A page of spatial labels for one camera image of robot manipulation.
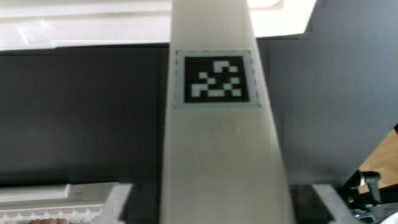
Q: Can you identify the white ribbed object bottom left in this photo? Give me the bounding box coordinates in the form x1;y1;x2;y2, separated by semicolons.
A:
0;182;115;224

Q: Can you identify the wooden board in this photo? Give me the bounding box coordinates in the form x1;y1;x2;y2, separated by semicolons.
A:
358;128;398;187

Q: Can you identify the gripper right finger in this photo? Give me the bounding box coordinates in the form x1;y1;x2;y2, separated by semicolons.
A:
289;184;360;224

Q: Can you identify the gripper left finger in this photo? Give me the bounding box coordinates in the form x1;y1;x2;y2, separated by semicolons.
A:
95;183;158;224

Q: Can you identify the white desk top tray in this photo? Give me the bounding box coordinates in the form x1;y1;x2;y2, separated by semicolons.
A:
0;0;319;52

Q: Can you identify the black metal clamp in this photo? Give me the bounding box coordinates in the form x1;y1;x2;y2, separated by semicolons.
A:
339;170;381;224

